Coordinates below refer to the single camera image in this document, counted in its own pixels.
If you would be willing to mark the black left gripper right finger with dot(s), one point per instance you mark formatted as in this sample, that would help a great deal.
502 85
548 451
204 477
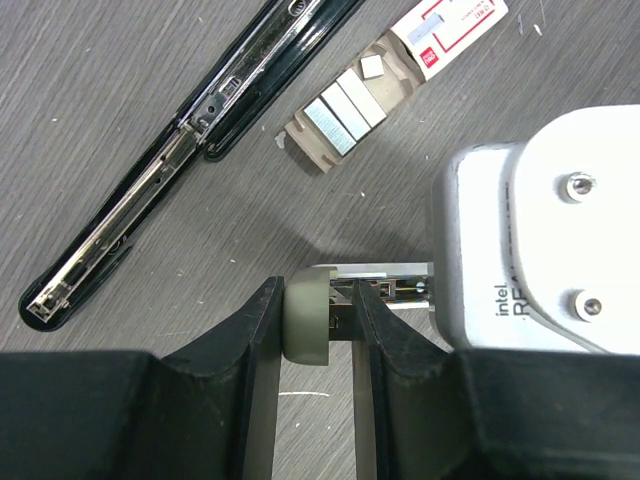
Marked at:
423 413

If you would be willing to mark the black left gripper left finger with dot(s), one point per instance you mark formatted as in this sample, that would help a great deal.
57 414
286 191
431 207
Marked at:
205 411

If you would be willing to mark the red white staple box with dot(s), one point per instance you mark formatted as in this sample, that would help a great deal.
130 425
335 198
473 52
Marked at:
414 50

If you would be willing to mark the black stapler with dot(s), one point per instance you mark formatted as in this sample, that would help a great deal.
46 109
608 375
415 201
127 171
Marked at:
254 70

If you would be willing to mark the silver staple strips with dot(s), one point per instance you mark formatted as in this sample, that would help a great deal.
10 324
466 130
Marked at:
346 111

